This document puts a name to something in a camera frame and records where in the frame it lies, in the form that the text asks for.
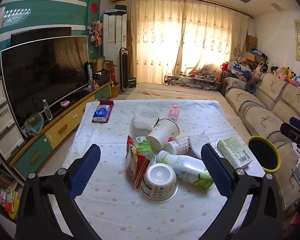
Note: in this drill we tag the yellow and teal television cabinet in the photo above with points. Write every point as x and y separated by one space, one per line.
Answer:
65 127

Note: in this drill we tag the pile of plush toys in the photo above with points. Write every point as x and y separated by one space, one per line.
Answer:
285 73

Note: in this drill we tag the white drawer unit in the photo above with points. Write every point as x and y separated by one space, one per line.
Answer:
2 120

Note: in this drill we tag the white paper cup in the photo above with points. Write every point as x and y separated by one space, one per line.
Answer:
162 132

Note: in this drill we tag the glass jar with green lid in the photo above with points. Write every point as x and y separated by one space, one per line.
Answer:
145 150

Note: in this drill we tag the clear water bottle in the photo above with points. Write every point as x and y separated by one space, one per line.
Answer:
48 111

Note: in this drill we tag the black bin with yellow rim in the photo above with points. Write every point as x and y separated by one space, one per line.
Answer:
262 155

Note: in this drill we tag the blue star print bag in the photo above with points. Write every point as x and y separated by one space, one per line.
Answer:
237 67

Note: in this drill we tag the beige sofa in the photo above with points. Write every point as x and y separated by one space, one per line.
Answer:
265 115

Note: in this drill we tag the white tissue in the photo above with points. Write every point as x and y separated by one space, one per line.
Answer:
198 143

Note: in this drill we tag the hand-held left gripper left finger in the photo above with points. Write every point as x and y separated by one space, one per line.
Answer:
86 170

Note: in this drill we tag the stack of cardboard boxes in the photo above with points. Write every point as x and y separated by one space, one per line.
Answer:
251 42

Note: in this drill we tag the pink packet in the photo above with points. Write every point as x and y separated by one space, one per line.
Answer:
173 112

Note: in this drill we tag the small white yogurt bottle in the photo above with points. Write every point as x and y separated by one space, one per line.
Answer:
177 146

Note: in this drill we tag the hanging flower decoration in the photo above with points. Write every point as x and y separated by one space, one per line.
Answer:
95 31

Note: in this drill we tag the white standing air conditioner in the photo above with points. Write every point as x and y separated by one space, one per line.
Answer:
115 35

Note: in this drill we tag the large curved television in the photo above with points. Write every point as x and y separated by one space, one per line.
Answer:
45 77

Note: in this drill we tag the blue tissue pack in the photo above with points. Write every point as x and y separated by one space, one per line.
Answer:
101 113

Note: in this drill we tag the white bottle with green label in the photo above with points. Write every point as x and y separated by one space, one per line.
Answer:
187 166

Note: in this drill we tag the black tower fan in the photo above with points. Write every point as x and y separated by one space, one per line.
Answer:
124 70

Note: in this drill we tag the cream patterned curtains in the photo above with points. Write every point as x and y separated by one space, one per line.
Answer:
185 42

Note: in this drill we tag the small black television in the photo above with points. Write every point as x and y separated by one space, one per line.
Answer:
40 33

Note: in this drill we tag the green and white box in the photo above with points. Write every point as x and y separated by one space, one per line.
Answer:
233 152

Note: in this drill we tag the clear plastic bag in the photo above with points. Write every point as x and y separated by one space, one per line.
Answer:
34 123

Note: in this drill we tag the white foam pad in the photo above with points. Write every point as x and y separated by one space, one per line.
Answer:
145 116

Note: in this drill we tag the white dotted tablecloth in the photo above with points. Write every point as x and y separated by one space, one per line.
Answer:
110 205

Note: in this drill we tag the round red wall ornament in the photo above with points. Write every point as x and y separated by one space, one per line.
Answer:
94 7

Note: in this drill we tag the small pink object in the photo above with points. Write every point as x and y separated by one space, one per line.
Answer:
65 103

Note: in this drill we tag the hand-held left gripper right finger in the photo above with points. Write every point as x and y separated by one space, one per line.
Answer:
215 170

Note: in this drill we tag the white paper bowl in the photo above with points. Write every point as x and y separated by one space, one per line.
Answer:
158 180

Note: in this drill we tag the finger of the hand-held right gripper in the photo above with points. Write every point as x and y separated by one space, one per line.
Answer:
296 122
293 135

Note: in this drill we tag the red snack bag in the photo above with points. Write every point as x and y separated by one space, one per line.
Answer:
135 165

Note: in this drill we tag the dark green box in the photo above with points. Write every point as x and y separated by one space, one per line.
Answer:
131 82

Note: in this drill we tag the dark red tray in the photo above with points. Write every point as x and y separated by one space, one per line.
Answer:
111 107

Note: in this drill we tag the wooden bucket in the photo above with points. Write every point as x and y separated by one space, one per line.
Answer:
114 91

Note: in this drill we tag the bookshelf with books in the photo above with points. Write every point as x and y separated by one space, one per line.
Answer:
0 177

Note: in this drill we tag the cream floral sheet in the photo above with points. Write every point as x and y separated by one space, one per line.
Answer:
165 92

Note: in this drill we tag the boxes on television cabinet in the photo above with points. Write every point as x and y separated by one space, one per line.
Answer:
100 67

